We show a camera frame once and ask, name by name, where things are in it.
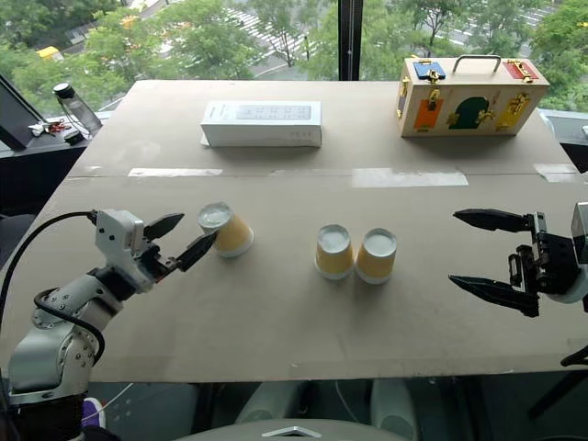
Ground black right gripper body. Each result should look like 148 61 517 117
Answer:
506 211 579 296

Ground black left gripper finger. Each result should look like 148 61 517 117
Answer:
175 232 218 273
143 212 186 241

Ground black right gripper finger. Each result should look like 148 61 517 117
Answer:
452 208 535 233
447 274 541 319

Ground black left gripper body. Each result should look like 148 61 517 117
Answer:
139 237 184 288

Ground yellow paper cup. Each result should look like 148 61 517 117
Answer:
197 200 255 259
314 223 356 281
354 227 398 286

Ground clear tape strip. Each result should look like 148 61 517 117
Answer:
534 162 579 183
128 166 224 179
351 166 470 188

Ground black side table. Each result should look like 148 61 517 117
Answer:
0 131 96 218

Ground white cardboard box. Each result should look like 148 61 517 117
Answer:
198 100 323 149

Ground clear water bottle black cap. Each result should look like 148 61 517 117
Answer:
51 82 103 135

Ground keys with red tag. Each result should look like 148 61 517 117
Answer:
27 118 85 144

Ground grey rounded shape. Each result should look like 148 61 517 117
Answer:
369 379 420 440

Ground purple and white object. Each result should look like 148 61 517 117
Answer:
81 396 107 432

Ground black monitor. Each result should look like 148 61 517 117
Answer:
0 73 48 152

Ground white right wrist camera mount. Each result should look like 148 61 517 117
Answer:
540 200 588 305

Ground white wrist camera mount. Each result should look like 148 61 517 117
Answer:
540 200 588 305
95 209 156 292

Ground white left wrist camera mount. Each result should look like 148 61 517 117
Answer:
95 209 156 292

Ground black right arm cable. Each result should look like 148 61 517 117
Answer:
560 343 588 368

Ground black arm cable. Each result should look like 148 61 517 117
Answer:
560 343 588 368
0 209 107 367

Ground wooden lock box with handle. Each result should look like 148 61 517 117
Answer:
395 54 551 139

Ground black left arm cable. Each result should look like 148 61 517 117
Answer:
0 209 107 367

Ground black window frame post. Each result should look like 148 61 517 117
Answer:
337 0 365 83

